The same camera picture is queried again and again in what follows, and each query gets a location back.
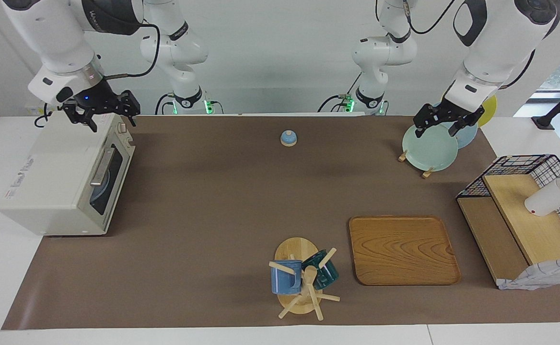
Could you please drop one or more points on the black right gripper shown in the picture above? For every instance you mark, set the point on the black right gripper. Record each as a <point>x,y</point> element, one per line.
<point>98,98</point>

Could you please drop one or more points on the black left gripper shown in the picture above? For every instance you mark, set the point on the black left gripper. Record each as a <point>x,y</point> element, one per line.
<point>450,115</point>

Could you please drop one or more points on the oven glass door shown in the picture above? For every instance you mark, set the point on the oven glass door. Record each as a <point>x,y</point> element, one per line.
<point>103,167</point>

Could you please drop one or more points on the light blue serving plate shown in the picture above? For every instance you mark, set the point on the light blue serving plate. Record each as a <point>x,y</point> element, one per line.
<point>99,196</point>

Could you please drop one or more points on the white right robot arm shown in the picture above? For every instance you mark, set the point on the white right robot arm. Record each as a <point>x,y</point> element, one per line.
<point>54,38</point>

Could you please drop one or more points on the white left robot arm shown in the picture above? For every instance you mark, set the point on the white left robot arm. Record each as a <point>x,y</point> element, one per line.
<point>495,43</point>

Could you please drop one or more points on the silver oven knob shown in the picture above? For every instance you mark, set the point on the silver oven knob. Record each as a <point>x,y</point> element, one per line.
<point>122,127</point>
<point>129,140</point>

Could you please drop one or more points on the cream toaster oven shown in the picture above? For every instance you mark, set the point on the cream toaster oven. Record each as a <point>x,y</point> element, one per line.
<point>45,167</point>

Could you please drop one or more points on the light blue rack plate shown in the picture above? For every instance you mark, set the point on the light blue rack plate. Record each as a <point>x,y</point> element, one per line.
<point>469,138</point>

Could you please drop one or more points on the pale green plate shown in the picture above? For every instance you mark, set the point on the pale green plate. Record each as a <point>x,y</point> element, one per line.
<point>428,151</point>

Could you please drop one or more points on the yellow plate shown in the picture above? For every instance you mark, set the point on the yellow plate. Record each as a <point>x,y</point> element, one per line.
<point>490,108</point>

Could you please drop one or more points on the wooden plate rack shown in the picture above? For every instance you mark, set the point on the wooden plate rack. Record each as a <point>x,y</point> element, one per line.
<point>402,156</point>

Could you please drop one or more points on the white power strip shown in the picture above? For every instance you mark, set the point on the white power strip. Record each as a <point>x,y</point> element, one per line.
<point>33,110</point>

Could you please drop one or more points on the white cup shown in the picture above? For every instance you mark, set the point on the white cup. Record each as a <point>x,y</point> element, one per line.
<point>548,201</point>

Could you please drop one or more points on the wooden tray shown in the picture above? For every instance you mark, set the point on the wooden tray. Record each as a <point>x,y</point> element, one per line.
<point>404,249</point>

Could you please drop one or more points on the wooden step shelf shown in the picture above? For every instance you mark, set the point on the wooden step shelf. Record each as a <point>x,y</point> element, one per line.
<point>539,235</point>

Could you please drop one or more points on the small blue white bell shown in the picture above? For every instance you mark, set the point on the small blue white bell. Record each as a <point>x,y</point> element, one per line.
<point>288,139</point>

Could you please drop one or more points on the brown table mat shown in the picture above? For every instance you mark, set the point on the brown table mat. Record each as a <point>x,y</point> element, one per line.
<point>241,206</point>

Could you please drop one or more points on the white grid pattern cloth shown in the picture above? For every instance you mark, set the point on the white grid pattern cloth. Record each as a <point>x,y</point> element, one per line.
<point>543,275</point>

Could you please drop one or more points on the dark green mug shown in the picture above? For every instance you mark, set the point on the dark green mug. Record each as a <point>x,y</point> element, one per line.
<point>328,275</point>

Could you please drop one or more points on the wooden mug tree stand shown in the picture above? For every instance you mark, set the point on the wooden mug tree stand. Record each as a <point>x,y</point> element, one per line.
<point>297,249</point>

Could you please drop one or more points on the blue mug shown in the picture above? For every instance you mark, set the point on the blue mug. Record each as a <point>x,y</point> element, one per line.
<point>285,280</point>

